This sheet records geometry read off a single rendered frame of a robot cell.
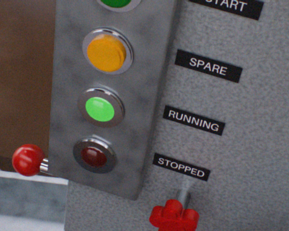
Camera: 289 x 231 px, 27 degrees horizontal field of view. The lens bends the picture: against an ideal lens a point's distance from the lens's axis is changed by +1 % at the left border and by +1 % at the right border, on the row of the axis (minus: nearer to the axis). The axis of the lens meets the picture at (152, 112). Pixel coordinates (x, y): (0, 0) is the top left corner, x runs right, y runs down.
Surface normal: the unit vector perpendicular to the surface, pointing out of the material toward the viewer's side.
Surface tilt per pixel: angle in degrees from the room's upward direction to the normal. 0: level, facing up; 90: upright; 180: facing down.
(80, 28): 90
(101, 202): 90
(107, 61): 90
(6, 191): 90
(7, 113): 0
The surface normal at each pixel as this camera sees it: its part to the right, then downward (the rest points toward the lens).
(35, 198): -0.28, 0.61
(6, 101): 0.15, -0.74
